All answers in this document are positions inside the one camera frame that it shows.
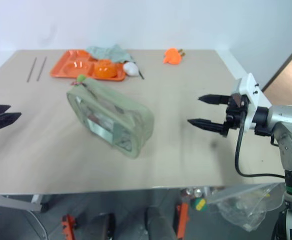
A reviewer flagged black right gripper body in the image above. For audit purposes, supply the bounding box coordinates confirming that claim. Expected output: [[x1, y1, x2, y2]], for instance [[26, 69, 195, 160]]
[[225, 92, 250, 131]]

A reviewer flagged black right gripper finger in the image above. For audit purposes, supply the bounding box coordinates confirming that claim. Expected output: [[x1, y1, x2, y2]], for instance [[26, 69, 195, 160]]
[[197, 93, 231, 106], [187, 118, 230, 139]]

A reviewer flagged green zippered lunch bag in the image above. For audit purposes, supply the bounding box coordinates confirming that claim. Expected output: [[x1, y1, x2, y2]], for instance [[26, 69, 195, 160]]
[[66, 74, 155, 160]]

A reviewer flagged grey metal chopstick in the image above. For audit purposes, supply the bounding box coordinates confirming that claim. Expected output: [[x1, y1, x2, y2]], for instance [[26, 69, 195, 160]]
[[36, 56, 48, 82], [27, 57, 38, 83]]

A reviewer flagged orange compartment tray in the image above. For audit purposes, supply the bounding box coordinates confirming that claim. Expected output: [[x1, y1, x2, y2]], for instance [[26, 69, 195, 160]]
[[49, 49, 126, 82]]

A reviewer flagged white round sponge brush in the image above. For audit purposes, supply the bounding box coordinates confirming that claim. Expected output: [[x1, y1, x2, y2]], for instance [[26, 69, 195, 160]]
[[123, 61, 145, 80]]

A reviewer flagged clear plastic bag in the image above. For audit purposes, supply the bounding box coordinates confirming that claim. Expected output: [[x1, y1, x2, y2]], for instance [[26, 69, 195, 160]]
[[207, 183, 286, 232]]

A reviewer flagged dark rounded robot foot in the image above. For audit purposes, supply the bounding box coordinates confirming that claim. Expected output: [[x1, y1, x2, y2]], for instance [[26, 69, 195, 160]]
[[145, 206, 178, 240]]

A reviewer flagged orange plastic bowl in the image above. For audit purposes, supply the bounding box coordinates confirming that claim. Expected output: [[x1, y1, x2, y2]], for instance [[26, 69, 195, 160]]
[[94, 59, 118, 78]]

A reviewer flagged grey-green crumpled cloth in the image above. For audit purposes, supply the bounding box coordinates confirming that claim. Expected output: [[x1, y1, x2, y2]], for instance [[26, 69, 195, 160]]
[[86, 44, 135, 64]]

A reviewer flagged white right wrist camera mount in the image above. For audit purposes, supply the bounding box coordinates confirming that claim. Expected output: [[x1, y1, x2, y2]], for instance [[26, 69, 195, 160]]
[[230, 72, 271, 133]]

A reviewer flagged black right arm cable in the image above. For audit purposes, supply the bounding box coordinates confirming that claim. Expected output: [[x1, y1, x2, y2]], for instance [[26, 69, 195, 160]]
[[234, 111, 286, 179]]

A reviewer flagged grey metal table frame bar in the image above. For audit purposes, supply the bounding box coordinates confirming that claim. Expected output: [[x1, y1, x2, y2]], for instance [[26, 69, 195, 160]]
[[0, 193, 49, 213]]

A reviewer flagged orange clamp bracket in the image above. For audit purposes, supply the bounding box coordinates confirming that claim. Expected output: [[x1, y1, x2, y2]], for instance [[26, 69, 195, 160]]
[[61, 213, 77, 240], [175, 202, 189, 239]]

